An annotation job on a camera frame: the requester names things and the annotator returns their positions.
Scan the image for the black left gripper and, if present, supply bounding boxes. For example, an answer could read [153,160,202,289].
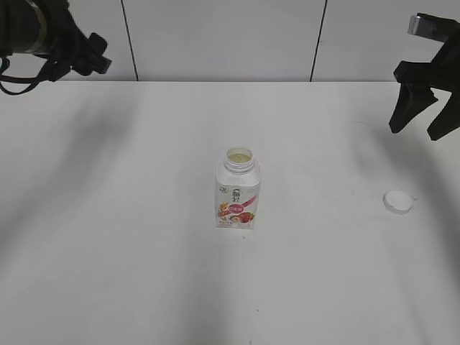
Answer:
[64,1,111,76]

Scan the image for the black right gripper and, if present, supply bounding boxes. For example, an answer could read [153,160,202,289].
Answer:
[389,34,459,141]

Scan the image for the white ribbed bottle cap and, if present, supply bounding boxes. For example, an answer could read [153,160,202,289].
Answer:
[383,190,413,215]

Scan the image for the white yili changqing yogurt bottle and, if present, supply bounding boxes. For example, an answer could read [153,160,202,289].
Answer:
[215,147,261,229]

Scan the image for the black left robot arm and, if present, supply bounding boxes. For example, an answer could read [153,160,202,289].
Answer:
[1,1,111,81]

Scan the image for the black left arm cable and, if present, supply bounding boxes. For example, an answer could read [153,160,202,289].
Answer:
[0,55,69,96]

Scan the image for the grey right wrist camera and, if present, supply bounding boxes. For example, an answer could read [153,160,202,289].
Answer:
[408,13,459,42]

